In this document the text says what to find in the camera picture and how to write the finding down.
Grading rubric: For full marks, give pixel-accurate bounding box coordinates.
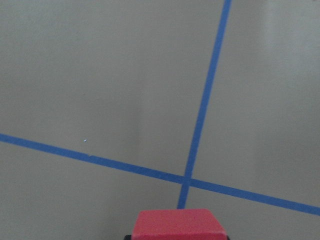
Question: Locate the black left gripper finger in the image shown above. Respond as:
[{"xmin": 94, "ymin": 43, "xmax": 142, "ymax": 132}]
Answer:
[{"xmin": 123, "ymin": 235, "xmax": 132, "ymax": 240}]

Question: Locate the red block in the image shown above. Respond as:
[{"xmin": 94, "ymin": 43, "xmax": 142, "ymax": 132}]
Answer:
[{"xmin": 130, "ymin": 208, "xmax": 229, "ymax": 240}]

